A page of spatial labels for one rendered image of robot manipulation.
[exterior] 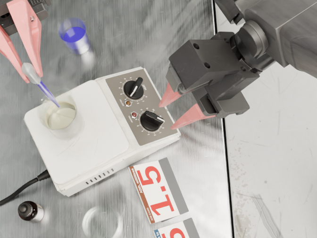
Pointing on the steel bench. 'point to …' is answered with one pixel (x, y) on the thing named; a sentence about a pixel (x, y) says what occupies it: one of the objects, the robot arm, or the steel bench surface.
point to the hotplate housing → (95, 176)
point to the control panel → (140, 106)
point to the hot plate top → (49, 142)
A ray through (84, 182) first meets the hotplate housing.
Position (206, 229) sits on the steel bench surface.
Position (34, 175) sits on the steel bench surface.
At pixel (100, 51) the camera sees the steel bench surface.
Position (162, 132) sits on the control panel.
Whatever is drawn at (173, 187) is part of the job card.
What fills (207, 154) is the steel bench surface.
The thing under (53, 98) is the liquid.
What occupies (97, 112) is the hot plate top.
